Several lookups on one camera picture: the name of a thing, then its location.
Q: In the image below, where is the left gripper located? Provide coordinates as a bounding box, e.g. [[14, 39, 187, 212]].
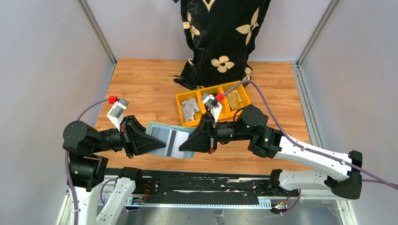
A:
[[92, 113, 167, 156]]

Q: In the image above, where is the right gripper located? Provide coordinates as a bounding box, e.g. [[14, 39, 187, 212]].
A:
[[179, 112, 253, 155]]

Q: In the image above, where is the green card holder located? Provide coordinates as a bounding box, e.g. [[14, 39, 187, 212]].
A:
[[146, 122, 195, 158]]

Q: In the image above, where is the white striped credit card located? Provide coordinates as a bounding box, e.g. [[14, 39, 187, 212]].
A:
[[164, 130, 190, 158]]

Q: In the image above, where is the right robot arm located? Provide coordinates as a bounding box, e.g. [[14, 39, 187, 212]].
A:
[[179, 105, 362, 200]]

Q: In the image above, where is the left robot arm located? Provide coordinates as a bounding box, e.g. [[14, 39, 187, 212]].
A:
[[63, 115, 166, 225]]

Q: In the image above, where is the silver cards stack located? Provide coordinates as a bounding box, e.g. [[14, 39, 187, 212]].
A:
[[181, 98, 200, 122]]

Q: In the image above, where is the gold cards stack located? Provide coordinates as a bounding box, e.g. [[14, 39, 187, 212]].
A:
[[227, 90, 243, 110]]

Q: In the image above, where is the yellow three-compartment bin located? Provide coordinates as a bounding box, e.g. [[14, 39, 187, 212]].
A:
[[176, 81, 251, 127]]

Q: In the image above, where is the black floral blanket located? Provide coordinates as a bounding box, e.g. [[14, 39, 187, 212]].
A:
[[173, 0, 271, 90]]

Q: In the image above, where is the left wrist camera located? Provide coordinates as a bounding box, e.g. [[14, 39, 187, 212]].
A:
[[107, 96, 129, 130]]

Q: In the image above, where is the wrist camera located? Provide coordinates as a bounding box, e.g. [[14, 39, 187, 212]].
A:
[[107, 96, 129, 130], [201, 93, 222, 123]]

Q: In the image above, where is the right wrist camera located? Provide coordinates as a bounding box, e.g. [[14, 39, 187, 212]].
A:
[[201, 93, 222, 123]]

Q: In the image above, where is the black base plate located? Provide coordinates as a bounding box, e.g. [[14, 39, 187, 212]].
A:
[[102, 167, 300, 206]]

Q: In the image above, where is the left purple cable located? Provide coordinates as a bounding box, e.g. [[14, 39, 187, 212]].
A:
[[64, 98, 125, 225]]

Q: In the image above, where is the aluminium frame rail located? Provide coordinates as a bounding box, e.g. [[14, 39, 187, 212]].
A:
[[67, 173, 351, 209]]

